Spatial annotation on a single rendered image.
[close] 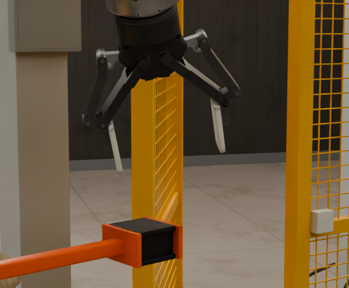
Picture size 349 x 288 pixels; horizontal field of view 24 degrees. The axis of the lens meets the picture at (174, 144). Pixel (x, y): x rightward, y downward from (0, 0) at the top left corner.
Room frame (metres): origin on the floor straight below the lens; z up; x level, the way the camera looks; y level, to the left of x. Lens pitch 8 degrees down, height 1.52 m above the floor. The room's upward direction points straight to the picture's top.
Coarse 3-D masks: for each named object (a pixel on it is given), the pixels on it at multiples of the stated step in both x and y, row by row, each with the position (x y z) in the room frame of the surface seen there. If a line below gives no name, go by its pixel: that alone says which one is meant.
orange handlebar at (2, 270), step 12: (108, 240) 1.16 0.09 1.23; (120, 240) 1.16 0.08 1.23; (48, 252) 1.09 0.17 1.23; (60, 252) 1.09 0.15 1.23; (72, 252) 1.10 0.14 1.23; (84, 252) 1.11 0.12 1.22; (96, 252) 1.13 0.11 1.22; (108, 252) 1.14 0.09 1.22; (120, 252) 1.15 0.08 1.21; (0, 264) 1.03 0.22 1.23; (12, 264) 1.04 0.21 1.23; (24, 264) 1.05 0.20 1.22; (36, 264) 1.06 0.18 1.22; (48, 264) 1.08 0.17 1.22; (60, 264) 1.09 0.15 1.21; (72, 264) 1.10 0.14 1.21; (0, 276) 1.03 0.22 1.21; (12, 276) 1.04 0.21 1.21
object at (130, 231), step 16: (112, 224) 1.20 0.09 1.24; (128, 224) 1.19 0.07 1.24; (144, 224) 1.19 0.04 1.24; (160, 224) 1.19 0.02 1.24; (176, 224) 1.19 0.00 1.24; (128, 240) 1.15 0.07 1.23; (144, 240) 1.16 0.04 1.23; (160, 240) 1.18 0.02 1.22; (176, 240) 1.19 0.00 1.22; (112, 256) 1.18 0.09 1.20; (128, 256) 1.15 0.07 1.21; (144, 256) 1.16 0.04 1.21; (160, 256) 1.17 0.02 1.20; (176, 256) 1.19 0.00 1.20
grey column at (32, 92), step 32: (0, 0) 2.41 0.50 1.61; (0, 32) 2.41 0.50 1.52; (0, 64) 2.42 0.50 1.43; (32, 64) 2.35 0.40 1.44; (64, 64) 2.40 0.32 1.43; (0, 96) 2.43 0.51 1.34; (32, 96) 2.34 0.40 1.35; (64, 96) 2.40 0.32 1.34; (0, 128) 2.43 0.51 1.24; (32, 128) 2.34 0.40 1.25; (64, 128) 2.40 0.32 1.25; (0, 160) 2.44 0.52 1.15; (32, 160) 2.34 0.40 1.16; (64, 160) 2.40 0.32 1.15; (0, 192) 2.44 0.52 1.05; (32, 192) 2.34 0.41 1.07; (64, 192) 2.39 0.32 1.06; (32, 224) 2.34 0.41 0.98; (64, 224) 2.39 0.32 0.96
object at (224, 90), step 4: (236, 84) 1.06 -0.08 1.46; (224, 88) 1.06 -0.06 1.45; (224, 92) 1.05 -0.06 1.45; (228, 92) 1.05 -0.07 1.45; (228, 96) 1.05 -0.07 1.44; (232, 96) 1.05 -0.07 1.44; (228, 100) 1.05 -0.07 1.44; (220, 108) 1.06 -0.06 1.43; (224, 108) 1.06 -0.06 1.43; (224, 112) 1.06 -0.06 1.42; (228, 112) 1.06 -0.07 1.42; (224, 116) 1.06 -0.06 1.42; (228, 116) 1.06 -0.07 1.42; (224, 120) 1.06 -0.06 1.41; (228, 120) 1.06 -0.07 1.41; (224, 124) 1.07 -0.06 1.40; (228, 124) 1.07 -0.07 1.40
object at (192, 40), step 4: (200, 32) 1.02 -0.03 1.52; (188, 36) 1.02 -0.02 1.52; (192, 36) 1.02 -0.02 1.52; (196, 36) 1.02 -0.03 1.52; (188, 40) 1.01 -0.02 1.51; (192, 40) 1.02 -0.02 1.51; (196, 40) 1.02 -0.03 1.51; (188, 44) 1.02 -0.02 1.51; (192, 44) 1.02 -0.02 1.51; (196, 44) 1.02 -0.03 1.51; (192, 48) 1.02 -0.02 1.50; (196, 48) 1.02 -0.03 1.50
